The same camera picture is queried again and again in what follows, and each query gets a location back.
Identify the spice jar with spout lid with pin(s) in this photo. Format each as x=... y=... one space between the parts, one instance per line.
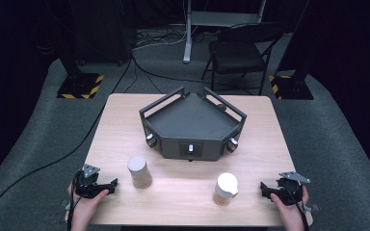
x=225 y=189

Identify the dark grey corner rack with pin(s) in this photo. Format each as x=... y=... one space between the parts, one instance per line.
x=189 y=123

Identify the person's right hand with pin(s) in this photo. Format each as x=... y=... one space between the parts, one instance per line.
x=292 y=213

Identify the black cabinet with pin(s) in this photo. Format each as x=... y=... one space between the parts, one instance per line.
x=102 y=32

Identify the white metal stand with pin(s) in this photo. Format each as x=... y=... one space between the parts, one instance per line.
x=189 y=32

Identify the grey tape strip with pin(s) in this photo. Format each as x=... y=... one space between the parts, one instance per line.
x=313 y=207
x=65 y=203

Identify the person's left hand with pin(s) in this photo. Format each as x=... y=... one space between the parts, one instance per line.
x=83 y=208

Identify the black folding chair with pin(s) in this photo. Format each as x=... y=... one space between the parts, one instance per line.
x=237 y=54

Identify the small brown round object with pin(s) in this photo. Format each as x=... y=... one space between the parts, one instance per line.
x=222 y=107

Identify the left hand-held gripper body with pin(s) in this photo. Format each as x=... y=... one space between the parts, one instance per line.
x=88 y=186

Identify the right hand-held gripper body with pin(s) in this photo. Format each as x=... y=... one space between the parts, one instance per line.
x=290 y=191

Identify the black stand with striped base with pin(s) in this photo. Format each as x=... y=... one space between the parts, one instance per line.
x=290 y=86
x=78 y=85

